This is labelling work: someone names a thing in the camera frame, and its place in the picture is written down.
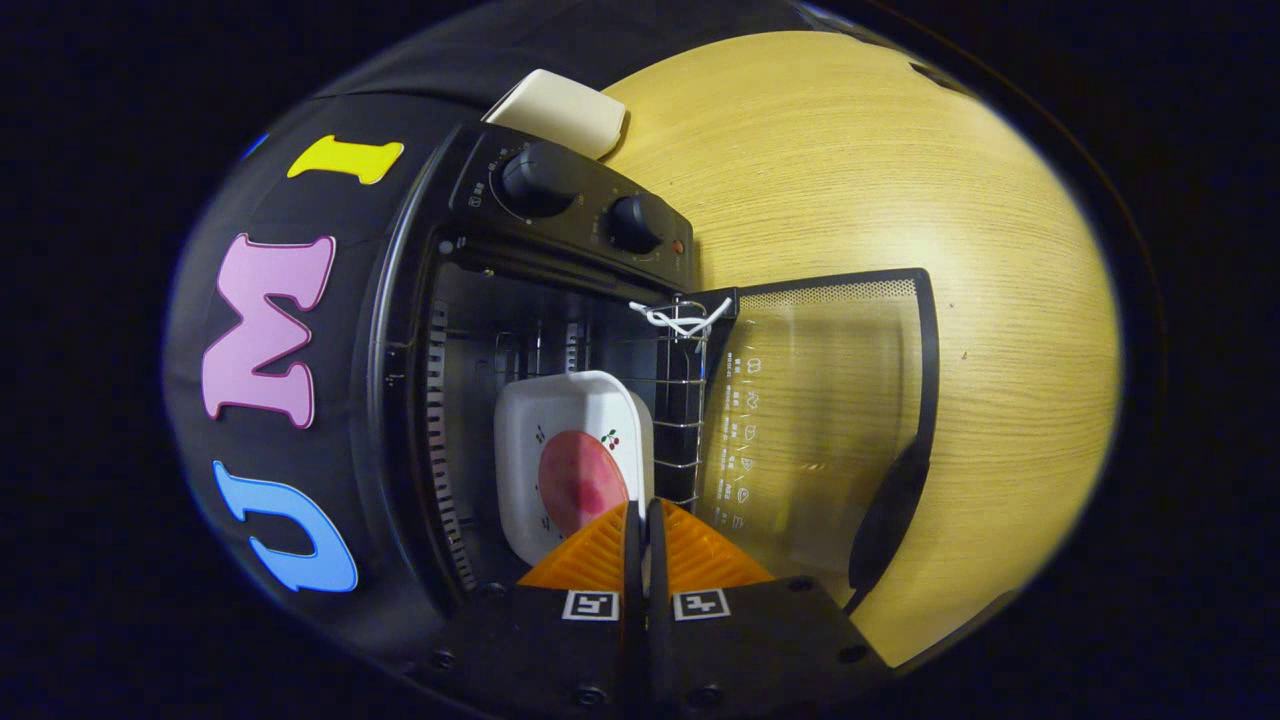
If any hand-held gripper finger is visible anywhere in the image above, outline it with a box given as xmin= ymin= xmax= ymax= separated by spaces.
xmin=415 ymin=497 xmax=642 ymax=720
xmin=648 ymin=497 xmax=891 ymax=719

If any pink round food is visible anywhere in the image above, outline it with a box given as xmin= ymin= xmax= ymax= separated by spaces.
xmin=538 ymin=430 xmax=631 ymax=539

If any white square plate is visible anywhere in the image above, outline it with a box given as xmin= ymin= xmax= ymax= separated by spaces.
xmin=494 ymin=370 xmax=656 ymax=567

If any black toaster oven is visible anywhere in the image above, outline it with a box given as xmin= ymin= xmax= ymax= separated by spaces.
xmin=365 ymin=120 xmax=941 ymax=616

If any white toaster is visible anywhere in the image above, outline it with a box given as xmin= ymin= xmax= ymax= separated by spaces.
xmin=482 ymin=68 xmax=629 ymax=161

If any wire oven rack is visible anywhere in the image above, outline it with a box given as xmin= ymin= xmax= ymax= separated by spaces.
xmin=600 ymin=295 xmax=713 ymax=513

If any white string tie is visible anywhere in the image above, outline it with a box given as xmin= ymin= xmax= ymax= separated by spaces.
xmin=628 ymin=296 xmax=734 ymax=339

